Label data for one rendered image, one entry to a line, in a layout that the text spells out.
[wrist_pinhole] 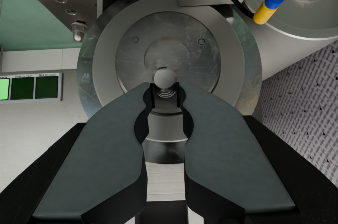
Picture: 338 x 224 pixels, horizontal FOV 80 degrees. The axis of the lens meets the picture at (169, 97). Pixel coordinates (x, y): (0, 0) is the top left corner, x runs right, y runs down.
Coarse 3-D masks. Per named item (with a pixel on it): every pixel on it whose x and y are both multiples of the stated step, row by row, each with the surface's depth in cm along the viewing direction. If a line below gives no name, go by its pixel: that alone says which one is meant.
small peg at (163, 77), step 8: (160, 72) 11; (168, 72) 11; (152, 80) 11; (160, 80) 11; (168, 80) 11; (176, 80) 11; (160, 88) 11; (168, 88) 11; (160, 96) 13; (168, 96) 13
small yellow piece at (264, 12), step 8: (232, 0) 14; (264, 0) 11; (272, 0) 11; (280, 0) 11; (240, 8) 14; (264, 8) 11; (272, 8) 11; (248, 16) 13; (256, 16) 12; (264, 16) 12
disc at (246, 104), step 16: (128, 0) 17; (112, 16) 17; (224, 16) 17; (96, 32) 17; (240, 32) 16; (256, 48) 16; (80, 64) 16; (256, 64) 16; (80, 80) 16; (256, 80) 16; (80, 96) 16; (96, 96) 16; (240, 96) 16; (256, 96) 16; (240, 112) 15; (144, 144) 15; (160, 144) 15; (176, 144) 15; (160, 160) 15; (176, 160) 15
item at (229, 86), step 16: (144, 0) 16; (160, 0) 16; (176, 0) 16; (128, 16) 16; (144, 16) 16; (192, 16) 16; (208, 16) 16; (112, 32) 16; (224, 32) 15; (96, 48) 15; (112, 48) 15; (224, 48) 15; (240, 48) 15; (96, 64) 15; (112, 64) 15; (224, 64) 15; (240, 64) 15; (96, 80) 15; (112, 80) 15; (224, 80) 15; (240, 80) 15; (112, 96) 15; (224, 96) 15; (160, 128) 14; (176, 128) 14
